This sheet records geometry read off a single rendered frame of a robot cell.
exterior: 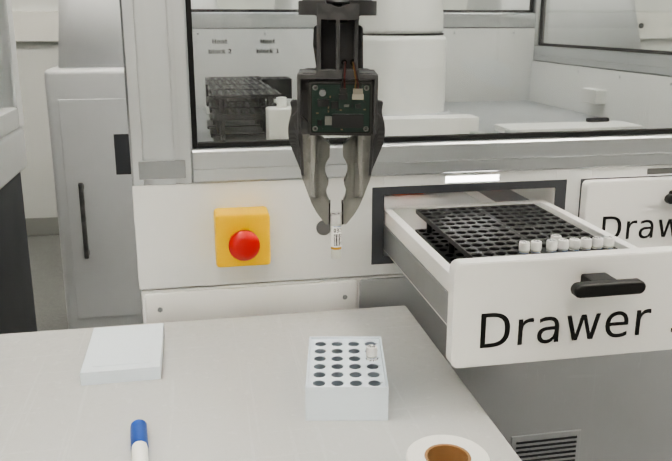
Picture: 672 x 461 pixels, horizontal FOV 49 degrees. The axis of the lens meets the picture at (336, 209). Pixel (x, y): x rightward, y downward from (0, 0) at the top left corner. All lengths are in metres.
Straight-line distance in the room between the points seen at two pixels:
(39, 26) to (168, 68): 3.24
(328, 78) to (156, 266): 0.47
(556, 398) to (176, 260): 0.63
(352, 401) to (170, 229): 0.38
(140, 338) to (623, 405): 0.78
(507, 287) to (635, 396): 0.61
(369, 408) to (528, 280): 0.21
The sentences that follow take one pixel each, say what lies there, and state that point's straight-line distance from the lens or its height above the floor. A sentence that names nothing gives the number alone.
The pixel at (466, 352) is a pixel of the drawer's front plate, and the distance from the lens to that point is 0.76.
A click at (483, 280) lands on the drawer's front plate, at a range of 0.74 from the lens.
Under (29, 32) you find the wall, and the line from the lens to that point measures 4.22.
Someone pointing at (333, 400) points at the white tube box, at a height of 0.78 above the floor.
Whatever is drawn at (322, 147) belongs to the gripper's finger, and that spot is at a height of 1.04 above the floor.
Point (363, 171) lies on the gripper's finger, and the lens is 0.72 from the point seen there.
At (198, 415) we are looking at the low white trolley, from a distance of 0.81.
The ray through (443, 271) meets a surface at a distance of 0.82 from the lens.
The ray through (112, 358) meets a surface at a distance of 0.91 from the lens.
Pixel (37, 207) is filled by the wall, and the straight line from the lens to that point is 4.40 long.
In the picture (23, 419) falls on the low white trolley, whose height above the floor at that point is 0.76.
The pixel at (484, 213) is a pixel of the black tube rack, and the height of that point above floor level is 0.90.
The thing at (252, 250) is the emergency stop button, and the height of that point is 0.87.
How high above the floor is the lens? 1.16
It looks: 14 degrees down
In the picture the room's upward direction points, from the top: straight up
